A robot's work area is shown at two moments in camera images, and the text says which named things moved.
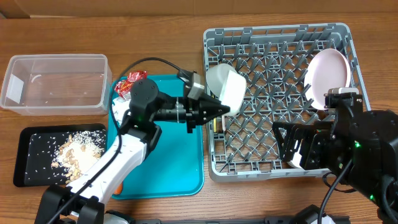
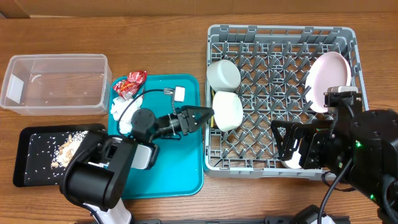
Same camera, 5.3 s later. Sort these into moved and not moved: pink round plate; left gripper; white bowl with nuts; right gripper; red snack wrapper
Moved: left gripper; white bowl with nuts
Not moved: red snack wrapper; pink round plate; right gripper
